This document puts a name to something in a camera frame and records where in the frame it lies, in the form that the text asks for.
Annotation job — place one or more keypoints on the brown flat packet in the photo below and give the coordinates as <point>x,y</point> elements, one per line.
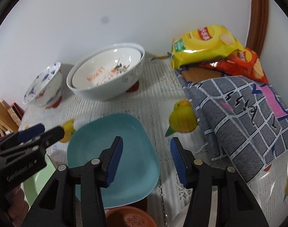
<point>196,74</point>

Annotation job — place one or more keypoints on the large white bowl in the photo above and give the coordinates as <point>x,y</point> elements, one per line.
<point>99,92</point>

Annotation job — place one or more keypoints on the terracotta bowl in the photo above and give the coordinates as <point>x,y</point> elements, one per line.
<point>125,217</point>

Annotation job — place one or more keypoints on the yellow chip bag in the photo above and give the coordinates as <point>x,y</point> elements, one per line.
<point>205,47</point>

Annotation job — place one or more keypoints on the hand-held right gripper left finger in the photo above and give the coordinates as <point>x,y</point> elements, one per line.
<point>114,160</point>

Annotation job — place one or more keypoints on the light green plate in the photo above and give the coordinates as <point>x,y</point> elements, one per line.
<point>36,183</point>

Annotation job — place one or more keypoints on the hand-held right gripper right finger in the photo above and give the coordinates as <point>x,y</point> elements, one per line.
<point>179,160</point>

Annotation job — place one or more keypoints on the person's left hand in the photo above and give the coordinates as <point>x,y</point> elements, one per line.
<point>18,205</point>

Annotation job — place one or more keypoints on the wooden box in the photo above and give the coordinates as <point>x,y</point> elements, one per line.
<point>6,115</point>

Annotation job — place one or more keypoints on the red coaster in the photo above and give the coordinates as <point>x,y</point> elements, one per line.
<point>133,87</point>

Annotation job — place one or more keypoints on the grey checked cloth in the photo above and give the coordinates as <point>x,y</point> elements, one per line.
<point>241,123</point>

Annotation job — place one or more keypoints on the brown wooden door frame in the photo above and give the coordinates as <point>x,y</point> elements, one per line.
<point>258,16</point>

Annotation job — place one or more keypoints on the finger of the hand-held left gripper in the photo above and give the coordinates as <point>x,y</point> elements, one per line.
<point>51,134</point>
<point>31,131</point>

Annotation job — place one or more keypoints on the teal plate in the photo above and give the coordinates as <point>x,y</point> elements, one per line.
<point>139,165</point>

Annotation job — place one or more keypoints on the orange chip bag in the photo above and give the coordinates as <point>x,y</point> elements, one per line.
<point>245,61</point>

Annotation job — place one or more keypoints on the blue patterned white bowl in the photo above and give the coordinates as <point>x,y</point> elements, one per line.
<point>49,87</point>

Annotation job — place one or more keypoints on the white bowl with orange print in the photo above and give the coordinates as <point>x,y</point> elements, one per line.
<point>106,68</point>

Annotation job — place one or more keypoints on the fruit print tablecloth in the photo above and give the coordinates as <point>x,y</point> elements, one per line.
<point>153,104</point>

